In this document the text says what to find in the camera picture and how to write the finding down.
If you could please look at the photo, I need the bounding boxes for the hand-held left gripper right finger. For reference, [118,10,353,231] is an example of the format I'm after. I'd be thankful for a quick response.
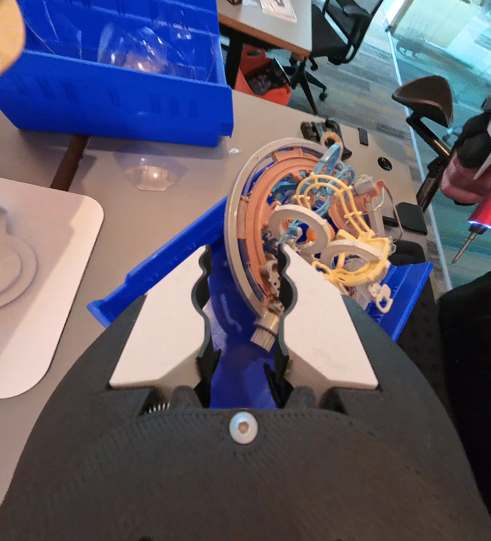
[264,244,380,408]

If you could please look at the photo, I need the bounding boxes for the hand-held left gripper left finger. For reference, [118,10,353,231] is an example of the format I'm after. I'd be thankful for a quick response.
[108,244,223,408]

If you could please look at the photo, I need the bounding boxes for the blue plastic bin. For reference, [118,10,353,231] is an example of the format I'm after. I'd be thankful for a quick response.
[87,196,434,411]
[0,0,234,148]

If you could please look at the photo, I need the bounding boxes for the clear ball maze puzzle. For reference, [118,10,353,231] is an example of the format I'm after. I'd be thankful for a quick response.
[224,131,398,349]

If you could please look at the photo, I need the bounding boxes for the person's right hand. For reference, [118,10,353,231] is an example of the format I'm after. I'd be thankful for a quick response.
[441,151,485,205]

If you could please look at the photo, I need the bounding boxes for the black chair armrest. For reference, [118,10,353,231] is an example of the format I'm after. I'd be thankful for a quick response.
[391,76,462,212]

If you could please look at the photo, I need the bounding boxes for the black square pad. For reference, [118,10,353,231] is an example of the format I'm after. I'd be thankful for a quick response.
[397,202,429,236]

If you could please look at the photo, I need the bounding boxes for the white document stand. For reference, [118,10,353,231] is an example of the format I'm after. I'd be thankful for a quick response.
[0,36,104,400]

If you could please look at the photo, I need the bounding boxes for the clear plastic dome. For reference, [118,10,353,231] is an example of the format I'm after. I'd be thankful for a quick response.
[95,21,195,79]
[114,150,190,194]

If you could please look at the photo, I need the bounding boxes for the black office chair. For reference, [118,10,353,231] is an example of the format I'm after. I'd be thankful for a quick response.
[290,0,385,115]

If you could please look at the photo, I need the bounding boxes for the printed paper sheets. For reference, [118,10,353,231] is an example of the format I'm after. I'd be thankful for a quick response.
[243,0,298,23]

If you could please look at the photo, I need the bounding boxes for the orange floor bin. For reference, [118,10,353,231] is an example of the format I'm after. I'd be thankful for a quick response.
[234,46,292,106]

